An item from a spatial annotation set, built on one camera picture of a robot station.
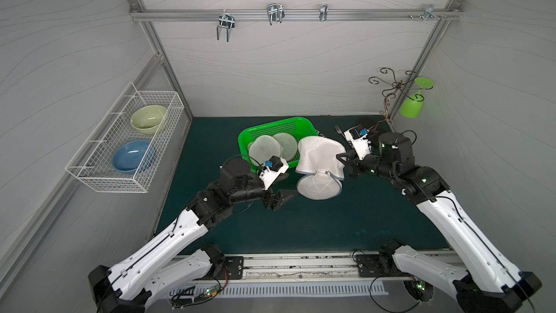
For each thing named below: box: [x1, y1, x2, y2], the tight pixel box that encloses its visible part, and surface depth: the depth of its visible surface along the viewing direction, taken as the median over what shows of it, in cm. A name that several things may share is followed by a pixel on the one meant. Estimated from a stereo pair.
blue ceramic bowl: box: [112, 140, 151, 175], surface depth 65 cm
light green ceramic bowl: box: [130, 105, 167, 135], surface depth 73 cm
